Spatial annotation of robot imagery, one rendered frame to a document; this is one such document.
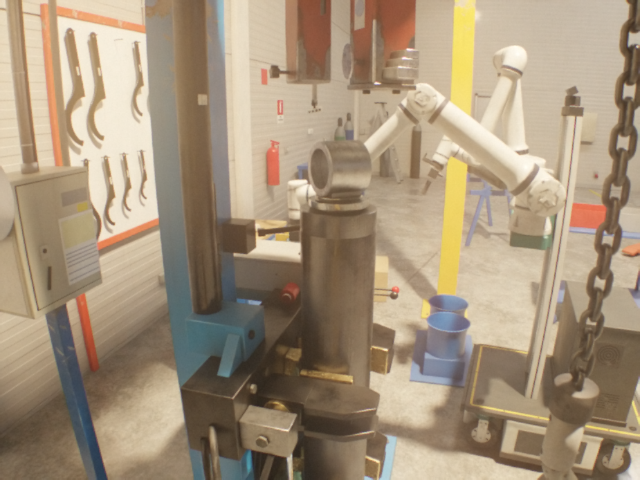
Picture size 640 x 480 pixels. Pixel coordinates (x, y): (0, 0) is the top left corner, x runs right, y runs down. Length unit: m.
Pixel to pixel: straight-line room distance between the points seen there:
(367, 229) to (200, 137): 0.49
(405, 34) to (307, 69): 0.39
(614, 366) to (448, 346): 1.12
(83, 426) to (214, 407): 0.77
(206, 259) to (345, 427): 0.58
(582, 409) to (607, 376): 1.99
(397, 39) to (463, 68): 2.69
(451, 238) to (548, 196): 2.07
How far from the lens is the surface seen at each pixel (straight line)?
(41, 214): 1.42
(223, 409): 1.15
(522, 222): 2.05
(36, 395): 3.19
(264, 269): 1.70
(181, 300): 1.46
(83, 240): 1.54
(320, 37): 1.36
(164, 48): 1.35
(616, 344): 2.33
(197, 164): 1.17
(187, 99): 1.17
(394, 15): 1.02
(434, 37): 12.02
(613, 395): 2.46
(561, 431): 0.44
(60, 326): 1.63
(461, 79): 3.69
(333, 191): 1.16
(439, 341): 3.05
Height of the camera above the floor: 1.73
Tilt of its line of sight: 17 degrees down
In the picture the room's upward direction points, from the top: straight up
